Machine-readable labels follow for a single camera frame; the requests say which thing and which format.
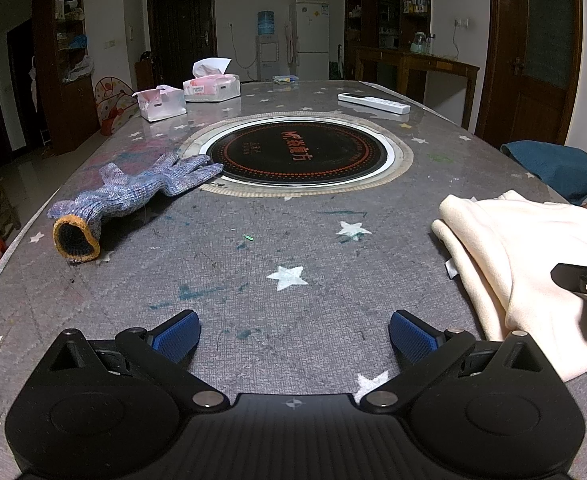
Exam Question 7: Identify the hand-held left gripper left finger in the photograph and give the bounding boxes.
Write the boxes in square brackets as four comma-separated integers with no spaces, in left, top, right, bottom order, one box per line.
[38,309,227,409]

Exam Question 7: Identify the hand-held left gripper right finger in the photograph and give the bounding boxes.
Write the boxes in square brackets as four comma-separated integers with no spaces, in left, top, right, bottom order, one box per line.
[359,310,545,411]

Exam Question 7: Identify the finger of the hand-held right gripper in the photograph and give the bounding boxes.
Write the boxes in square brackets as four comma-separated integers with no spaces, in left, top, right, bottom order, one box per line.
[550,262,587,326]

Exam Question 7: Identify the cream knit garment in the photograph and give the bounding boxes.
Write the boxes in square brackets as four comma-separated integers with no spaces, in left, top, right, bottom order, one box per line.
[432,190,587,384]

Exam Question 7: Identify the teal cushion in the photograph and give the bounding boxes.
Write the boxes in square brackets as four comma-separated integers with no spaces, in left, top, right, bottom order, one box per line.
[501,140,587,206]

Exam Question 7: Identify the grey star print tablecloth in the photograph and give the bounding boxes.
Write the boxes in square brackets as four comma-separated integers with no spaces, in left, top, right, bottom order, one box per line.
[0,80,587,480]

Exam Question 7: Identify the blue knit work glove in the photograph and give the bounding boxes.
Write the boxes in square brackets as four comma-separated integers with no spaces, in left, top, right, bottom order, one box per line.
[48,152,224,264]

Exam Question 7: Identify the wooden door with glass pane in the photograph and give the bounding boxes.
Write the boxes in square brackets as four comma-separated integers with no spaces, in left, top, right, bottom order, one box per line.
[476,0,584,148]

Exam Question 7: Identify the round black induction cooktop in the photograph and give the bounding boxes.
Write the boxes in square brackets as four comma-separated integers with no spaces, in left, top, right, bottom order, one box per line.
[178,110,414,197]

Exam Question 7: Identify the small open white tissue box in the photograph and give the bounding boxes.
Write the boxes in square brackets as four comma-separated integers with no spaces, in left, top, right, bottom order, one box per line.
[132,85,186,122]

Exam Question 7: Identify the cartoon print play tent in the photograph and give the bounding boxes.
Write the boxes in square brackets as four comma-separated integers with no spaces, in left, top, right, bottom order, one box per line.
[92,74,142,137]

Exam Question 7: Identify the white power strip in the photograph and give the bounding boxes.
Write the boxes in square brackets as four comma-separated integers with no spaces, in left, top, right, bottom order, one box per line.
[337,91,411,115]

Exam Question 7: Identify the dark wooden shelf cabinet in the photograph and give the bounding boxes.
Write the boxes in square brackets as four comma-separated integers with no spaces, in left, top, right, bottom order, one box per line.
[34,0,99,156]

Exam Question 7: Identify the white and pink tissue box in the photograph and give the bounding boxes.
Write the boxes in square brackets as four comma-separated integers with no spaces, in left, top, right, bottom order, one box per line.
[182,57,242,103]

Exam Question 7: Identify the wooden side table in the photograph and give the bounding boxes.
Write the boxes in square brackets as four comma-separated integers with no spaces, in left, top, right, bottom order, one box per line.
[354,46,480,131]

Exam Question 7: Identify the glass jars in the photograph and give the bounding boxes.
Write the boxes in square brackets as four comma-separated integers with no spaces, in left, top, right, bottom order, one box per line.
[411,31,437,55]

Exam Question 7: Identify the white water dispenser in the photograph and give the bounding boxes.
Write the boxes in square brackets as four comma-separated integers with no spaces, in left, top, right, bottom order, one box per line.
[256,35,280,82]

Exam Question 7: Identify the dark wooden door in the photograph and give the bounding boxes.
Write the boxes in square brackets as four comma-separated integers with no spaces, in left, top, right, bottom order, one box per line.
[147,0,217,78]

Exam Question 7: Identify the white refrigerator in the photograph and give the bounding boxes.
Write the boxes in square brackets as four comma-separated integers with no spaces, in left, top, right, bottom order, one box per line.
[288,0,330,82]

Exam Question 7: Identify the tall wooden display cabinet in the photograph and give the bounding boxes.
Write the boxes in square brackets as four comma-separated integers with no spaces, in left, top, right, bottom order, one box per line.
[344,0,431,81]

